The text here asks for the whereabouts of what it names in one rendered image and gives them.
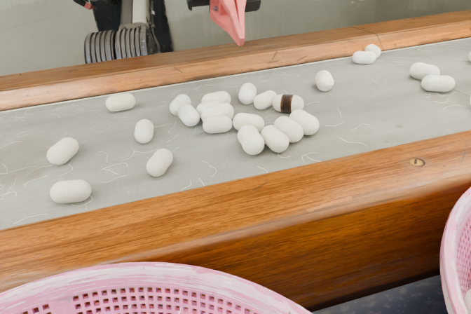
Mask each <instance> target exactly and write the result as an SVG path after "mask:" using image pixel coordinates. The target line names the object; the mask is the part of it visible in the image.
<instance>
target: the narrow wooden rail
mask: <svg viewBox="0 0 471 314"><path fill-rule="evenodd" d="M470 187H471V130H466V131H462V132H457V133H453V134H449V135H443V136H439V137H433V138H430V139H423V140H420V141H416V142H410V143H406V144H400V145H397V146H390V147H387V148H383V149H377V150H373V151H367V152H364V153H357V154H353V155H350V156H344V157H340V158H334V159H330V160H327V161H320V162H317V163H311V164H307V165H301V166H297V167H294V168H287V169H284V170H278V171H274V172H268V173H264V174H260V175H255V176H251V177H245V178H241V179H235V180H231V181H227V182H222V183H218V184H212V185H208V186H202V187H198V188H194V189H189V190H185V191H179V192H175V193H169V194H165V195H161V196H156V197H152V198H145V199H142V200H136V201H132V202H129V203H122V204H119V205H112V206H109V207H103V208H99V209H96V210H89V211H86V212H79V213H76V214H70V215H66V216H63V217H56V218H52V219H47V220H43V221H37V222H33V223H30V224H23V225H19V226H14V227H10V228H4V229H0V293H2V292H5V291H7V290H10V289H12V288H15V287H19V286H20V285H24V284H27V283H29V282H34V281H36V280H40V279H42V278H47V277H50V276H52V275H57V274H61V273H65V272H69V271H75V270H78V269H82V268H88V267H93V266H102V265H107V264H120V263H130V262H165V263H174V264H186V265H191V266H199V267H203V268H209V269H212V270H216V271H221V272H224V273H228V274H231V275H235V276H238V277H240V278H243V279H246V280H249V281H251V282H254V283H257V284H258V285H261V286H263V287H265V288H267V289H270V290H272V291H274V292H276V293H278V294H280V295H282V296H284V297H285V298H287V299H289V300H291V301H293V302H294V303H297V304H299V305H300V306H302V307H303V308H305V309H306V310H308V311H310V312H311V313H312V312H314V311H317V310H321V309H324V308H328V307H331V306H335V305H338V304H341V303H345V302H348V301H352V300H355V299H359V298H362V297H365V296H369V295H372V294H376V293H379V292H383V291H386V290H389V289H393V288H396V287H400V286H403V285H407V284H410V283H413V282H417V281H419V280H424V279H427V278H431V277H434V276H436V275H440V265H439V255H440V247H441V241H442V236H443V232H444V228H445V225H446V221H447V219H448V217H449V214H450V212H451V210H452V209H453V207H454V205H455V204H456V202H457V201H458V199H459V198H460V197H461V196H462V195H463V194H464V193H465V192H466V191H467V190H468V189H469V188H470Z"/></svg>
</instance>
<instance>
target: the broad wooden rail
mask: <svg viewBox="0 0 471 314"><path fill-rule="evenodd" d="M466 38H471V10H466V11H456V12H451V13H442V14H436V15H427V16H421V17H416V18H407V19H401V20H392V21H386V22H377V23H371V24H366V25H357V26H352V27H342V28H337V29H327V30H322V31H316V32H307V33H302V34H293V35H287V36H277V37H272V38H267V39H257V40H252V41H245V42H244V45H243V46H239V45H238V44H237V43H228V44H222V45H217V46H208V47H202V48H193V49H188V50H178V51H172V52H167V53H158V54H154V55H143V56H138V57H129V58H123V59H117V60H108V61H103V62H94V63H88V64H79V65H74V66H68V67H58V68H53V69H44V70H38V71H29V72H24V73H18V74H9V75H3V76H0V111H8V110H13V109H21V108H26V107H35V106H39V105H45V104H52V103H58V102H66V101H71V100H79V99H84V98H89V97H97V96H102V95H110V94H115V93H124V92H128V91H134V90H141V89H147V88H155V87H160V86H168V85H173V84H178V83H186V82H191V81H199V80H204V79H213V78H217V77H223V76H230V75H236V74H244V73H249V72H254V71H262V70H267V69H275V68H280V67H288V66H293V65H298V64H306V63H311V62H319V61H325V60H333V59H338V58H342V57H351V56H353V54H354V53H355V52H357V51H365V48H366V47H367V46H368V45H369V44H374V45H375V46H377V47H379V48H380V49H381V52H382V51H387V50H395V49H400V48H408V47H414V46H422V45H427V44H431V43H440V42H445V41H453V40H458V39H466Z"/></svg>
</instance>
